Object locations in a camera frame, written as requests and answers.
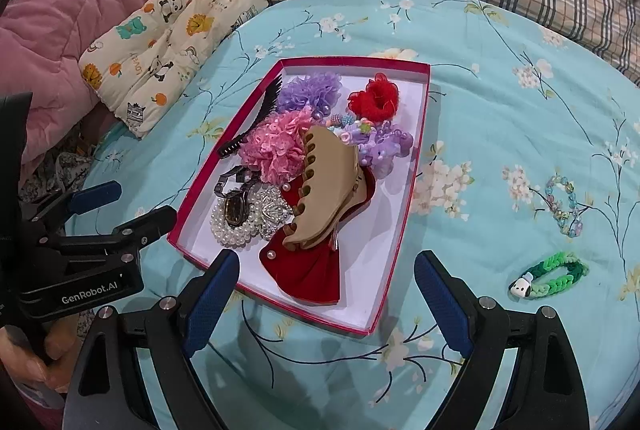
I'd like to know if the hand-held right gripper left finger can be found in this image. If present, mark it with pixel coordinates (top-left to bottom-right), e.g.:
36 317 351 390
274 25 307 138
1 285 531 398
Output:
62 249 241 430

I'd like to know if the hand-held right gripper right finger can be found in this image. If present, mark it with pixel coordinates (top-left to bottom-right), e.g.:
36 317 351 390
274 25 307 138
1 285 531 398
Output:
414 249 591 430

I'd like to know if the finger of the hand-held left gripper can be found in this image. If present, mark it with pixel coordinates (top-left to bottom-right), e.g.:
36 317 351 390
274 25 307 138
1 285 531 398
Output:
112 205 179 256
22 180 124 232

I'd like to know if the red velvet bow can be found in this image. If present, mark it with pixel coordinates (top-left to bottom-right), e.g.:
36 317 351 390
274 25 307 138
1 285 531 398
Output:
258 167 379 309

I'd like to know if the red cardboard box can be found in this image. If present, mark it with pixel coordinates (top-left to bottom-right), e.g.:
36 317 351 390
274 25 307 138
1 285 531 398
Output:
166 56 432 337

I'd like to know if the pink lace flower hair tie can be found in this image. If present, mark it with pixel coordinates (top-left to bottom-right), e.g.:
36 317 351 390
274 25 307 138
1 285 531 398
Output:
239 107 314 185

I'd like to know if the black hair comb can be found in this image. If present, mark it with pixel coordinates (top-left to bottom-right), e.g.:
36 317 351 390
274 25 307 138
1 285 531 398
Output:
217 78 284 158

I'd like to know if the purple beaded scrunchie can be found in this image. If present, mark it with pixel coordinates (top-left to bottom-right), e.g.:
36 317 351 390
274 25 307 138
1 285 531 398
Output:
350 120 415 177

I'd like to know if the beige claw hair clip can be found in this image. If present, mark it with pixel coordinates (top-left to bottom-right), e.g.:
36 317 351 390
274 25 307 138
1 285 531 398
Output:
285 124 371 251

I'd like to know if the purple tulle flower hair tie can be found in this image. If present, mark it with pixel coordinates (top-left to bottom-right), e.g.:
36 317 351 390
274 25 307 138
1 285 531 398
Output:
276 71 344 121

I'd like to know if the colourful beaded hair tie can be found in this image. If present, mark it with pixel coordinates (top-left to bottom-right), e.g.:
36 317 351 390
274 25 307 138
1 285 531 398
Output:
325 111 376 146

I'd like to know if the red scrunchie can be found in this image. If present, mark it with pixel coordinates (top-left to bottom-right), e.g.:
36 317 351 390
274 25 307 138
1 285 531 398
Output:
347 73 401 121

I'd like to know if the person's left hand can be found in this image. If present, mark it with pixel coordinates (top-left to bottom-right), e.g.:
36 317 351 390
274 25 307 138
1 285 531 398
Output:
0 306 96 396

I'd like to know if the grey floral cloth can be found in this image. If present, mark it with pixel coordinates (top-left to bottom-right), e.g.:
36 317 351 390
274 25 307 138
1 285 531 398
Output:
20 135 99 207

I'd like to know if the silver rhinestone brooch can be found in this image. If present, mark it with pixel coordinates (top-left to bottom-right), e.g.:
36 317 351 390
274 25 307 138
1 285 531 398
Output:
247 184 296 239

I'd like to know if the animal print pillow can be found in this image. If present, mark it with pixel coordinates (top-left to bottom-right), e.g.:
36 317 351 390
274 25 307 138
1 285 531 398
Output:
79 0 270 140

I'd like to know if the turquoise floral bedsheet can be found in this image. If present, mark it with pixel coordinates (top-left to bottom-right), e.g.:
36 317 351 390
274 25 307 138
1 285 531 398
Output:
70 0 640 430

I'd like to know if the white pearl bracelet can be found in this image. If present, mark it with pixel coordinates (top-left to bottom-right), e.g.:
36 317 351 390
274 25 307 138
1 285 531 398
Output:
210 195 266 252

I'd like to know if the green braided bracelet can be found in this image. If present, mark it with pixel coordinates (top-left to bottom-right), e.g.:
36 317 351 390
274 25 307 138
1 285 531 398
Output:
507 251 591 301

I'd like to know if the pastel beaded bracelet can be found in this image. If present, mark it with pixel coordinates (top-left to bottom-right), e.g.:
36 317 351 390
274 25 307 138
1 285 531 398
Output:
545 175 585 239

